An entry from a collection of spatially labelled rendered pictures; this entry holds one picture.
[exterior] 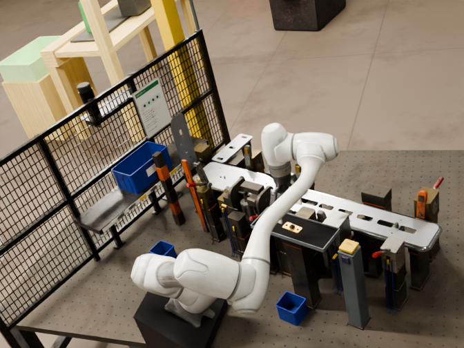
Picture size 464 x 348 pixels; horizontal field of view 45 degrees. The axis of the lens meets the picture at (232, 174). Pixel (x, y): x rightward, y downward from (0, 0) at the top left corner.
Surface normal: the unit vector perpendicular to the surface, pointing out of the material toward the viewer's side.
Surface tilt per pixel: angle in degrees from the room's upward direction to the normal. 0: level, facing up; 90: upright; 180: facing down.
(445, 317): 0
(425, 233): 0
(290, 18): 90
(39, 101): 90
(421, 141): 0
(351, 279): 90
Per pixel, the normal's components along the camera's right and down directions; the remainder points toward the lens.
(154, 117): 0.77, 0.21
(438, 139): -0.22, -0.80
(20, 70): -0.43, 0.59
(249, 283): 0.54, -0.24
